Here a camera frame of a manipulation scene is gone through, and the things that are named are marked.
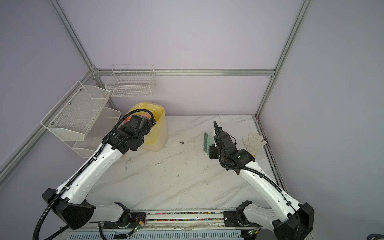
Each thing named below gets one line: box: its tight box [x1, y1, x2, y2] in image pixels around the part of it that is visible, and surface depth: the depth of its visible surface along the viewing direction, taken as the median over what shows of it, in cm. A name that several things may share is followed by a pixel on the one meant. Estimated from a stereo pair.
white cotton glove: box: [242, 132, 267, 157], surface depth 108 cm
